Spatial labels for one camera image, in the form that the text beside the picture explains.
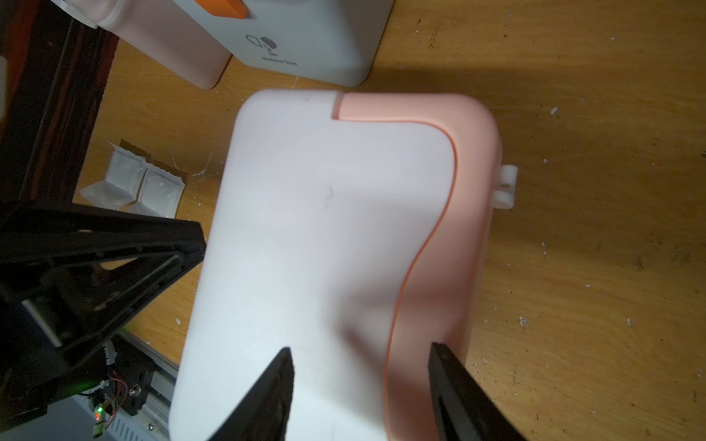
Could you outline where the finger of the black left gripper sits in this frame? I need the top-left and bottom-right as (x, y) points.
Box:
(1, 201), (206, 386)

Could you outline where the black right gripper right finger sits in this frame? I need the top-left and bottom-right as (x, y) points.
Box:
(428, 343), (525, 441)

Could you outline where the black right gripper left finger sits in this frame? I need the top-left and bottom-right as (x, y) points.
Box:
(211, 347), (295, 441)

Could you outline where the white gauze packet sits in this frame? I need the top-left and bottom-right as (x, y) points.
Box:
(79, 143), (147, 211)
(125, 164), (185, 219)

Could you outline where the white orange-trimmed medicine chest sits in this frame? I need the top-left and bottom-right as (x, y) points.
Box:
(177, 0), (393, 87)

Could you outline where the pink rear medicine chest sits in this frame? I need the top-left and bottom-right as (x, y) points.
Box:
(55, 0), (231, 90)

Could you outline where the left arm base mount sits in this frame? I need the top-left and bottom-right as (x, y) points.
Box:
(77, 334), (157, 440)

